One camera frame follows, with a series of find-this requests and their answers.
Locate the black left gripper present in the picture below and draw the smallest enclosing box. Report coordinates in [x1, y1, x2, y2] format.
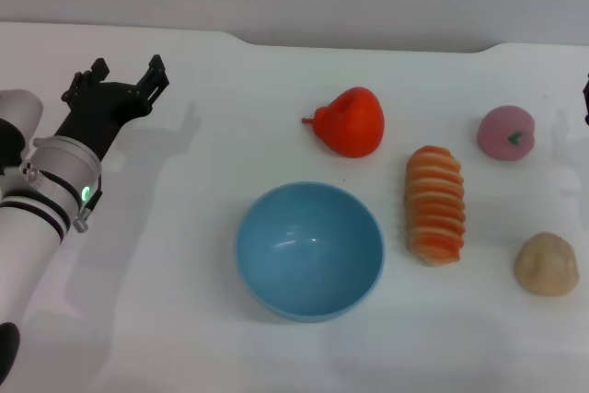
[52, 54, 171, 165]

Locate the red pear toy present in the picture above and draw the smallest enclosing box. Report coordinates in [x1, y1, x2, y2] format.
[301, 86, 386, 159]

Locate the pink peach toy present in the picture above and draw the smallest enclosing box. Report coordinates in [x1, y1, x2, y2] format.
[476, 105, 537, 162]

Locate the grey cable with metal plug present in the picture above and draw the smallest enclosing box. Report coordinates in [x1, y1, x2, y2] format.
[72, 190, 103, 235]

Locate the blue bowl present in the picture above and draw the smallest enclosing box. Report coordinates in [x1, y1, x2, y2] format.
[235, 180, 385, 324]

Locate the beige round bread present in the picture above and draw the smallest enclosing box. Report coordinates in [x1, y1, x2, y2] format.
[514, 231, 581, 296]

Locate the orange striped long bread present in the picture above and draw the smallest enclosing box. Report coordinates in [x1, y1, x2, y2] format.
[404, 144, 467, 268]

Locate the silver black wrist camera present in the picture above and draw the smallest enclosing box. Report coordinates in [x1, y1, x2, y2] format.
[0, 88, 45, 188]

